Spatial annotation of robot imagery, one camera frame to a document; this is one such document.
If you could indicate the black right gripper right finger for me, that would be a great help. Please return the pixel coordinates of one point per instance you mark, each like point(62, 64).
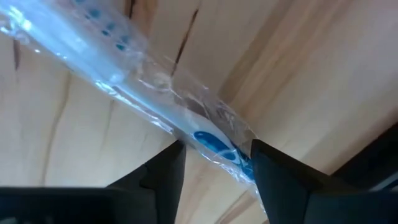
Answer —
point(286, 186)

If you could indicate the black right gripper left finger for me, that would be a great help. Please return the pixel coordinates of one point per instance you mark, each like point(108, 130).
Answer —
point(155, 186)

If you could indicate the packaged light blue toothbrush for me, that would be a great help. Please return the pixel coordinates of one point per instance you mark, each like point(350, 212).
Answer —
point(93, 53)

